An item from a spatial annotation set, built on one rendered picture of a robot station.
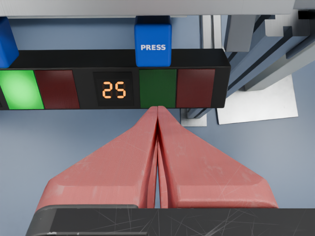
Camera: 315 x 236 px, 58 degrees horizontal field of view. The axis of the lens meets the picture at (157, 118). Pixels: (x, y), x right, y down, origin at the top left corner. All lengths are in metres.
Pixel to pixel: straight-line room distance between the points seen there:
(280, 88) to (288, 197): 0.34
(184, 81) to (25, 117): 0.79
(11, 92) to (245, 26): 0.19
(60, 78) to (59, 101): 0.02
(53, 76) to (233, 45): 0.15
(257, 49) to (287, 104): 0.67
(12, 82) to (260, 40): 0.22
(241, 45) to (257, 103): 0.70
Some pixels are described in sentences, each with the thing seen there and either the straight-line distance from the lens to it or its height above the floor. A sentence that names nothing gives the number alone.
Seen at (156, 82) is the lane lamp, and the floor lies 0.66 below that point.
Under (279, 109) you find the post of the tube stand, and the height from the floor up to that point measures 0.01.
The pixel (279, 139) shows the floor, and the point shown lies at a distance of 0.96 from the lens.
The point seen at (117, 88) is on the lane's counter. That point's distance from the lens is 0.23.
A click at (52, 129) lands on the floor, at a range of 0.94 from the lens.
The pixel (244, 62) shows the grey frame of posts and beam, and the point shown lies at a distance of 0.35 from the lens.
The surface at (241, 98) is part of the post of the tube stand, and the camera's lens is 0.93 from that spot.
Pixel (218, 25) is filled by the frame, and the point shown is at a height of 0.32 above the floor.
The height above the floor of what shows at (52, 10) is 0.73.
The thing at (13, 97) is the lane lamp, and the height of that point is 0.65.
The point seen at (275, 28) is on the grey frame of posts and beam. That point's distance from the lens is 0.29.
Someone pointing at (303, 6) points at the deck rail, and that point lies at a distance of 0.20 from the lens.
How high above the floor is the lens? 0.88
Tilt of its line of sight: 83 degrees down
